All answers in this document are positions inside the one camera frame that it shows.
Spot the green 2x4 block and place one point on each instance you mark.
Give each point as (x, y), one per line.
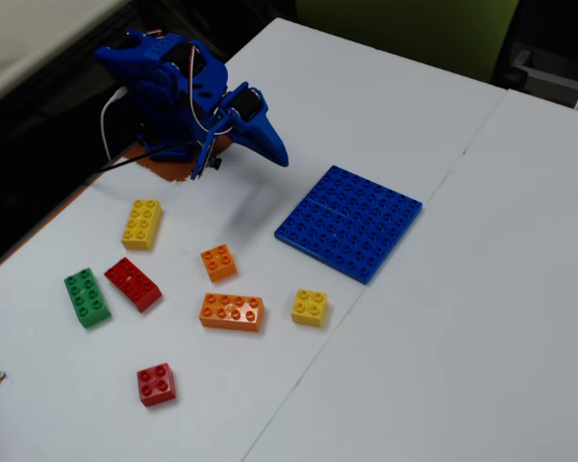
(87, 298)

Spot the grey metal frame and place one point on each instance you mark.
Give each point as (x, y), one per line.
(558, 77)

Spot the red 2x4 block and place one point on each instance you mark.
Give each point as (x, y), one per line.
(133, 284)

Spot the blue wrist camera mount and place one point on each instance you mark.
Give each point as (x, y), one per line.
(206, 156)

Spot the orange 2x4 block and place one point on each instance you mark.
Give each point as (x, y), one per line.
(231, 313)

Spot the white foam board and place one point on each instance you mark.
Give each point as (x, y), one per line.
(221, 385)

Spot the green chair back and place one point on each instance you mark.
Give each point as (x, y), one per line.
(404, 29)

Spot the red 2x2 block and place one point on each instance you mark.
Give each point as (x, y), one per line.
(157, 385)

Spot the white desk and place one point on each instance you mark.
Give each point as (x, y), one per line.
(24, 43)

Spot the yellow 2x2 block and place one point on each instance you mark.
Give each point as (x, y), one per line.
(309, 308)

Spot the blue 8x8 base plate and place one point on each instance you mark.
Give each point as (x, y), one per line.
(348, 223)

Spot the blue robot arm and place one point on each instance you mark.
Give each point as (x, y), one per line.
(158, 96)

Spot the yellow 2x4 block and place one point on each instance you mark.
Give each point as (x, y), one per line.
(142, 225)

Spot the orange 2x2 block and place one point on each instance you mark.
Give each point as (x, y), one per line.
(218, 262)

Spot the blue gripper with motor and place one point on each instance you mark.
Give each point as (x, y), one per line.
(262, 129)

